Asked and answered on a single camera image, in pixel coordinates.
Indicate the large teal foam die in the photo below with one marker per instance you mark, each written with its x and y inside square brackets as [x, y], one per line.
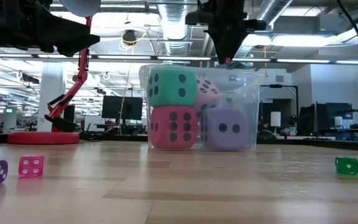
[166, 96]

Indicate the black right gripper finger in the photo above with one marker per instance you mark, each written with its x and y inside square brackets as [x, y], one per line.
[222, 43]
[234, 42]

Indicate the white cylinder canister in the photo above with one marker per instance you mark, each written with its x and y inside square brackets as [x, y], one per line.
[275, 119]

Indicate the silver ventilation duct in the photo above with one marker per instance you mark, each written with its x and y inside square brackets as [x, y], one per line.
[272, 7]
[175, 25]

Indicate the red desk lamp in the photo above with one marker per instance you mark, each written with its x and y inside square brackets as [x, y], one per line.
[42, 138]

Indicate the black office monitor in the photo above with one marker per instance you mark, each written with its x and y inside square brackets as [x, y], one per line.
[121, 107]

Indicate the large red foam die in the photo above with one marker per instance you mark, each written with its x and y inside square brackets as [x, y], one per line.
[163, 140]

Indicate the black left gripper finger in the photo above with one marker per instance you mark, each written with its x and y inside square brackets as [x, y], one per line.
[70, 34]
[73, 49]

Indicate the small green die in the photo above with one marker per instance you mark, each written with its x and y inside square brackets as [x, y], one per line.
[346, 166]

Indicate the clear plastic container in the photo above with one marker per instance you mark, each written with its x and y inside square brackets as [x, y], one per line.
[253, 93]

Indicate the black stand frame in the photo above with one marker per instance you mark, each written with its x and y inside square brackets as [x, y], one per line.
[278, 86]

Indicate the large purple foam die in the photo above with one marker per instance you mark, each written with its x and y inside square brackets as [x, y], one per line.
[225, 141]

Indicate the large pink foam die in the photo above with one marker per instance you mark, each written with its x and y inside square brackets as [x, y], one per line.
[211, 99]

